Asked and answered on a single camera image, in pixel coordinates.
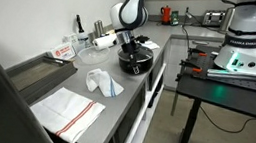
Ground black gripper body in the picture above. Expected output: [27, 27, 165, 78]
[119, 39, 142, 59]

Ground small white carton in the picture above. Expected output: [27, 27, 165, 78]
[61, 31, 81, 46]

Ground white box red logo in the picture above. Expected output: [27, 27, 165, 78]
[48, 39, 78, 62]

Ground glass pot lid black knob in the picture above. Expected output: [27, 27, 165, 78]
[117, 42, 156, 65]

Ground white towel red stripe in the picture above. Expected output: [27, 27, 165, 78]
[25, 82, 109, 143]

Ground black cooking pot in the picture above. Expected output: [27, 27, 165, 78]
[114, 42, 156, 79]

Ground white paper towel roll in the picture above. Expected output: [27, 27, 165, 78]
[91, 30, 119, 54]

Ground dark grey tray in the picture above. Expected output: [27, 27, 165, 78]
[1, 48, 80, 112]

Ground spray bottle black trigger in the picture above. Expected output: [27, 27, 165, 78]
[71, 14, 95, 49]

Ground black floor cable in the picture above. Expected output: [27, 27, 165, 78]
[196, 106, 256, 138]

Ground black perforated robot table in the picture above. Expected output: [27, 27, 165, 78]
[167, 42, 256, 143]

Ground black clamp orange handle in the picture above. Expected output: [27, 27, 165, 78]
[187, 47, 209, 59]
[178, 59, 204, 75]

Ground steel toaster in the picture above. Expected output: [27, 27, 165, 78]
[201, 8, 227, 29]

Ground green box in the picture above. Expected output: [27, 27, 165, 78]
[169, 9, 182, 27]

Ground red moka pot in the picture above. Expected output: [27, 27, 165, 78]
[158, 3, 174, 25]

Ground clear plastic bowl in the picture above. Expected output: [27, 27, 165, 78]
[76, 42, 111, 68]

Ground grey counter cabinet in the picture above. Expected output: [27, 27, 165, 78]
[0, 0, 256, 143]

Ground crumpled white cloth blue stripe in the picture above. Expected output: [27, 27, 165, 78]
[83, 66, 128, 100]

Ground aluminium rail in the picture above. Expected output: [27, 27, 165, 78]
[205, 63, 256, 84]

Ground steel cylinder container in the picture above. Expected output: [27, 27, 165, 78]
[218, 6, 237, 36]

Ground black wall cable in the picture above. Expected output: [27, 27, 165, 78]
[178, 7, 197, 52]

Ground steel shaker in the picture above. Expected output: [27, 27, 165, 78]
[91, 18, 106, 41]

